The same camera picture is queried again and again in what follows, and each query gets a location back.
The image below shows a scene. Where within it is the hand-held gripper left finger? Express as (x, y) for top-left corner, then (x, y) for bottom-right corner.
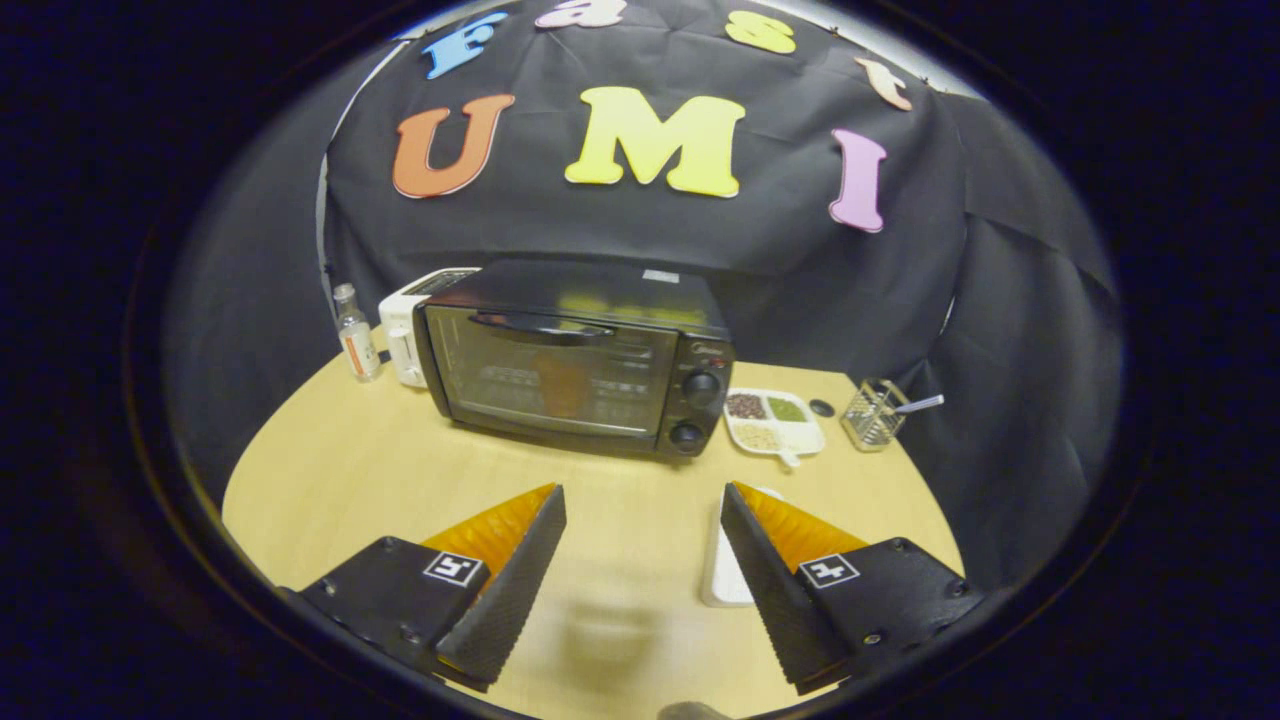
(285, 484), (568, 693)

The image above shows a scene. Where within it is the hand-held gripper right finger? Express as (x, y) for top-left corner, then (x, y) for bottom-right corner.
(720, 482), (986, 696)

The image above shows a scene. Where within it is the black toaster oven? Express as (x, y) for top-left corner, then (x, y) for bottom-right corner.
(413, 258), (736, 461)

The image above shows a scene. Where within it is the brown meat steak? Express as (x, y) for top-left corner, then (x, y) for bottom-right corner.
(535, 352), (593, 421)

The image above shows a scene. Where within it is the white pop-up toaster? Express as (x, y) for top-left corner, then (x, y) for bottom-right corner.
(378, 267), (481, 389)

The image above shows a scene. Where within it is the white rectangular tray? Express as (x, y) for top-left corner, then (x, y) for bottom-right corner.
(700, 487), (786, 608)

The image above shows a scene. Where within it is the white divided dish of beans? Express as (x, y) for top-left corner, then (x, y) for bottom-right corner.
(722, 387), (827, 469)

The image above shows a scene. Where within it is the small clear bottle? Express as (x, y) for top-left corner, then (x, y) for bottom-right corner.
(333, 283), (382, 383)

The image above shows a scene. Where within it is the black backdrop cloth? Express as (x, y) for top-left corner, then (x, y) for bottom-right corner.
(165, 0), (1123, 591)

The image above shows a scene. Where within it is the wire utensil holder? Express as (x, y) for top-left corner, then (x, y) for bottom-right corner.
(840, 379), (908, 453)

